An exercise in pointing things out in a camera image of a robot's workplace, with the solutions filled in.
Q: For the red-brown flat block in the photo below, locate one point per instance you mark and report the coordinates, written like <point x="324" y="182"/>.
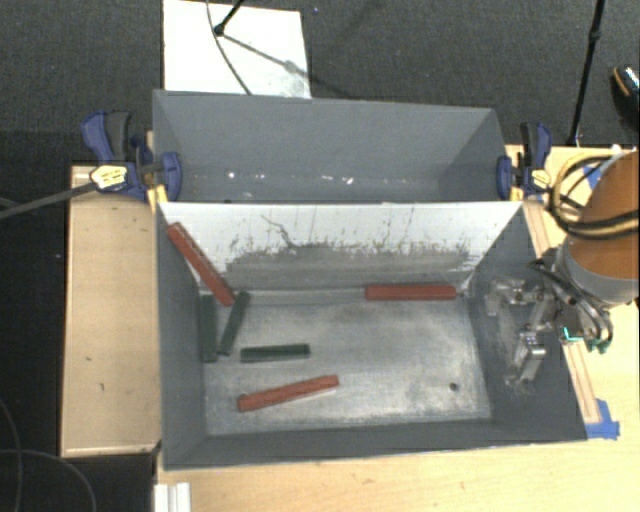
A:
<point x="410" y="292"/>
<point x="287" y="393"/>
<point x="200" y="264"/>

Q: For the grey metal bin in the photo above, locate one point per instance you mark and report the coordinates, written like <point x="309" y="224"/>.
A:
<point x="350" y="350"/>

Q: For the pale wood flat board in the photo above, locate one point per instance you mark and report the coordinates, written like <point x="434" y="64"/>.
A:
<point x="112" y="320"/>

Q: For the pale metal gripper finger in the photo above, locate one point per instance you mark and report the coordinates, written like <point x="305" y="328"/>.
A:
<point x="529" y="352"/>
<point x="506" y="296"/>

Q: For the dark green flat block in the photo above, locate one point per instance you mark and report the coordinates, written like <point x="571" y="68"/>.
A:
<point x="208" y="330"/>
<point x="275" y="352"/>
<point x="234" y="324"/>

